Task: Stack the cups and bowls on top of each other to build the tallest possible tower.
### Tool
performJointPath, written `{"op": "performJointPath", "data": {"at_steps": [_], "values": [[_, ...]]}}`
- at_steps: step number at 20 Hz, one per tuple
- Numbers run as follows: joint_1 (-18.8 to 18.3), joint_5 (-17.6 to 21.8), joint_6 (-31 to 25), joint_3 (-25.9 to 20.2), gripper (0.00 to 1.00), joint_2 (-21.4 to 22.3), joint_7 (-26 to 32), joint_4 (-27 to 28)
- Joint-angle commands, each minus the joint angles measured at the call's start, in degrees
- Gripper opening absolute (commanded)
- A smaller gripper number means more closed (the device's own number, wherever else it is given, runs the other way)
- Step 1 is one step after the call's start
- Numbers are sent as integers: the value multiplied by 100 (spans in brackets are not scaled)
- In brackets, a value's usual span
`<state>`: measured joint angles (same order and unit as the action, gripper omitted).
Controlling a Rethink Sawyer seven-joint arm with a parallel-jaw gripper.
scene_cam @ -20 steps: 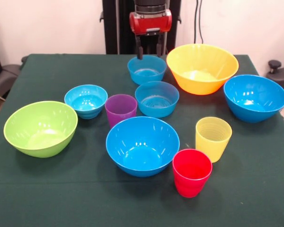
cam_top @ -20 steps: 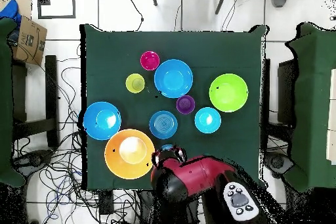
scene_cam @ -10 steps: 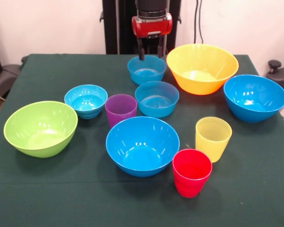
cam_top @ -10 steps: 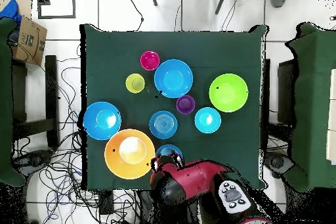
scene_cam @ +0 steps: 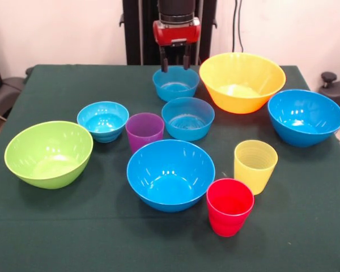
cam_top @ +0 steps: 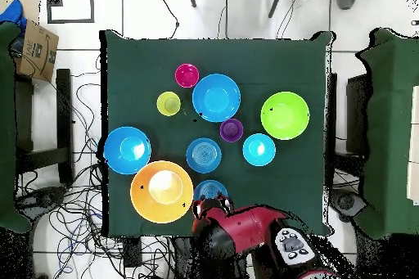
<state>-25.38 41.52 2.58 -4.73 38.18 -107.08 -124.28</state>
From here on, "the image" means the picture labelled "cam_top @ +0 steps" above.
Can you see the small blue flat-bottomed bowl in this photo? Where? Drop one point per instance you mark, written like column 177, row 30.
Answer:
column 209, row 189
column 204, row 155

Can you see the large blue plastic bowl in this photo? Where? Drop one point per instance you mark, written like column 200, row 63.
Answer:
column 216, row 97
column 127, row 150

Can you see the red plastic cup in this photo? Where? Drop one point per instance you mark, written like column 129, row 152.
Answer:
column 187, row 75

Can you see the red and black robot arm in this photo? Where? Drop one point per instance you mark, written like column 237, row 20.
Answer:
column 252, row 226

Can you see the large yellow plastic bowl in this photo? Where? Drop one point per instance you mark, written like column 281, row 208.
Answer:
column 162, row 190

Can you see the small teal plastic bowl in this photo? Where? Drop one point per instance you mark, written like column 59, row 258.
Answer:
column 259, row 149

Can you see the purple plastic cup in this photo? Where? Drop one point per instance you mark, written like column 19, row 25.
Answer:
column 231, row 130

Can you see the black floor box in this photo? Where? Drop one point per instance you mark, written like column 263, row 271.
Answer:
column 132, row 252

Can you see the yellow ribbed plastic cup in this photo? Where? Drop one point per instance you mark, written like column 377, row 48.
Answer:
column 168, row 103

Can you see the large green plastic bowl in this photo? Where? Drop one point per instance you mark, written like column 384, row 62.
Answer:
column 284, row 115

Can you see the dark green tablecloth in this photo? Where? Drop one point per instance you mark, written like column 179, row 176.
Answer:
column 278, row 63

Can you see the green cloth on side table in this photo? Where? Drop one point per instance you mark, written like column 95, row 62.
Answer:
column 6, row 128
column 389, row 128

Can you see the printed cardboard box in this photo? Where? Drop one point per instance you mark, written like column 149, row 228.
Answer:
column 36, row 53

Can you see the plain cardboard box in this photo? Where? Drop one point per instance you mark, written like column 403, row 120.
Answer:
column 31, row 7

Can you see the blue bag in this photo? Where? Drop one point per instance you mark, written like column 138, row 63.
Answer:
column 13, row 14

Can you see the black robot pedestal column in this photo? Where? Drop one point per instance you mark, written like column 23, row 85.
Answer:
column 183, row 256

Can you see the black stool frame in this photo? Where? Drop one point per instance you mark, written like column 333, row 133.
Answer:
column 63, row 112

